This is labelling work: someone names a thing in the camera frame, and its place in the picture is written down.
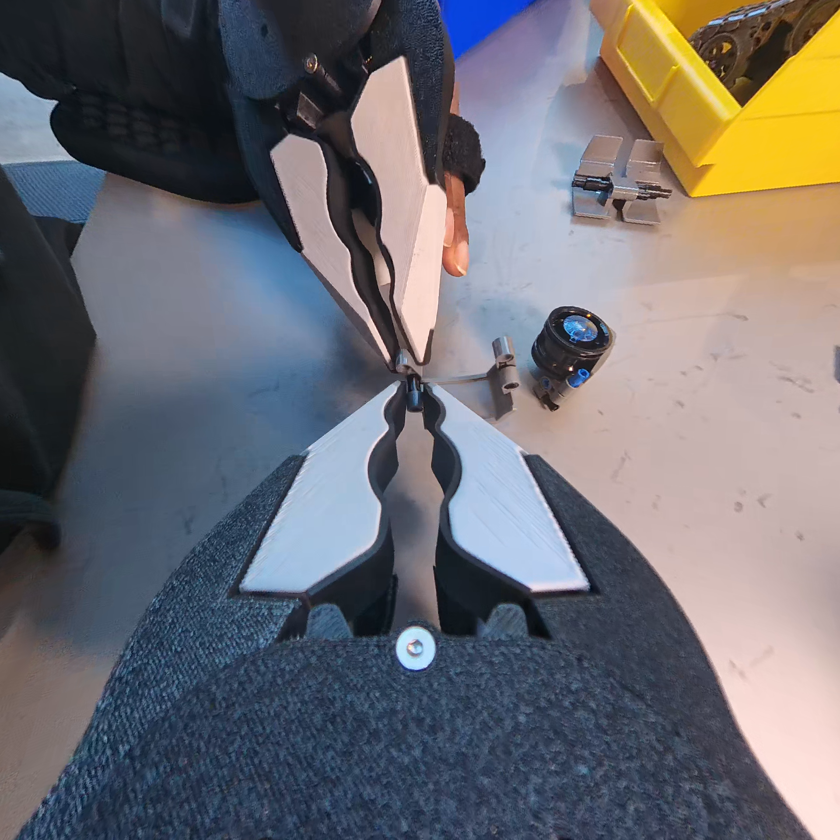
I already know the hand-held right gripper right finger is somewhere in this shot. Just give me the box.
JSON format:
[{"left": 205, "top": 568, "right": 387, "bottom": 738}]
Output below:
[{"left": 423, "top": 382, "right": 591, "bottom": 636}]

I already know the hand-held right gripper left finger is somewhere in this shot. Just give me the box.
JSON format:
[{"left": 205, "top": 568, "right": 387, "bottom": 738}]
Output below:
[{"left": 238, "top": 382, "right": 409, "bottom": 636}]

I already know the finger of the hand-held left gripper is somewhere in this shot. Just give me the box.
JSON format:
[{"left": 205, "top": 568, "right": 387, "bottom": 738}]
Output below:
[
  {"left": 348, "top": 56, "right": 448, "bottom": 367},
  {"left": 269, "top": 131, "right": 403, "bottom": 371}
]

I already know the grey curved toy panel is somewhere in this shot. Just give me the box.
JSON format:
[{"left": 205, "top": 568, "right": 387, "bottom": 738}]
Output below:
[{"left": 392, "top": 336, "right": 521, "bottom": 421}]

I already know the black toy lens assembly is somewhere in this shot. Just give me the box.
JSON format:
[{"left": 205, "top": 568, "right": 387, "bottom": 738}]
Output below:
[{"left": 530, "top": 305, "right": 614, "bottom": 413}]

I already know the person's left forearm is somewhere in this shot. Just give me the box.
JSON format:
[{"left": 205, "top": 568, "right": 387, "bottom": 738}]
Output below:
[{"left": 0, "top": 0, "right": 263, "bottom": 204}]

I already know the person's left hand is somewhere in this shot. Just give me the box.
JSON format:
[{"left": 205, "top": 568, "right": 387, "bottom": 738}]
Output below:
[{"left": 441, "top": 174, "right": 471, "bottom": 278}]

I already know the blue storage bin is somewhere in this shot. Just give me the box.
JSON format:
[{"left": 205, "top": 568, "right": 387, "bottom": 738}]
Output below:
[{"left": 440, "top": 0, "right": 539, "bottom": 60}]

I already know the grey toy brick assembly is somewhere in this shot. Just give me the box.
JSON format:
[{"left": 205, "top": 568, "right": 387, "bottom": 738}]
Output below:
[{"left": 571, "top": 134, "right": 673, "bottom": 227}]

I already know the person's black hoodie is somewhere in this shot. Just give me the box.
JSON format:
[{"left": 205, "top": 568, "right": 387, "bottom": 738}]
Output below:
[{"left": 0, "top": 171, "right": 97, "bottom": 552}]

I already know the yellow storage bin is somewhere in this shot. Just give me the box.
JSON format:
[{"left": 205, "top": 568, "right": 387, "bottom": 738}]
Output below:
[{"left": 591, "top": 0, "right": 840, "bottom": 198}]

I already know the yellow toy excavator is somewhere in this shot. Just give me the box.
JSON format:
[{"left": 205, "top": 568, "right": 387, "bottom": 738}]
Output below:
[{"left": 689, "top": 0, "right": 840, "bottom": 106}]

